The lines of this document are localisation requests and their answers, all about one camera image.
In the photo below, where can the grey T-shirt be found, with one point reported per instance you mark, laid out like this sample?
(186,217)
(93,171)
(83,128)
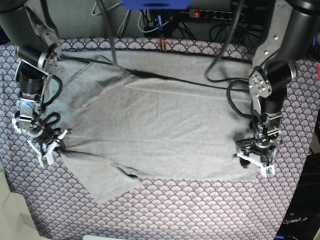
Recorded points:
(152,116)

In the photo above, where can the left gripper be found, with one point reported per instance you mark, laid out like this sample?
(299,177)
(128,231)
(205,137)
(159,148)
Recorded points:
(265,149)

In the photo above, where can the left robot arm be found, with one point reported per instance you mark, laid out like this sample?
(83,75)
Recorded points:
(286,38)

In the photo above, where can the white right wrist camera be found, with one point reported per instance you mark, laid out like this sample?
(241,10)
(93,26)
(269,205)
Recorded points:
(47,159)

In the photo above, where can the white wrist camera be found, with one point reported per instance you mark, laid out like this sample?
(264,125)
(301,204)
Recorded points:
(47,159)
(267,170)

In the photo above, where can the black OpenArm box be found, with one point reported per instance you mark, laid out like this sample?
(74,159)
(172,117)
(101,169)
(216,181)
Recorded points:
(303,200)

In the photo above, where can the red clamp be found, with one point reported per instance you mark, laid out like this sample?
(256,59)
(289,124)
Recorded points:
(162,45)

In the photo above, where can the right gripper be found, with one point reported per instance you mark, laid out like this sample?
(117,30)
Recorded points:
(44,140)

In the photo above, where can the power strip with red switch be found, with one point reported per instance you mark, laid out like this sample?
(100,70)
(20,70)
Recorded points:
(211,14)

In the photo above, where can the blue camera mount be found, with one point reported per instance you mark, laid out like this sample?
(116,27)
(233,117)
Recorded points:
(155,4)

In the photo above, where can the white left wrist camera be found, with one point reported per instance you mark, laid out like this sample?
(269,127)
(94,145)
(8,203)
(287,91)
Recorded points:
(267,170)

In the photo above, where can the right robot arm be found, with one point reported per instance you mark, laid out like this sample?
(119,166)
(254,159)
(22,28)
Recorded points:
(28,25)

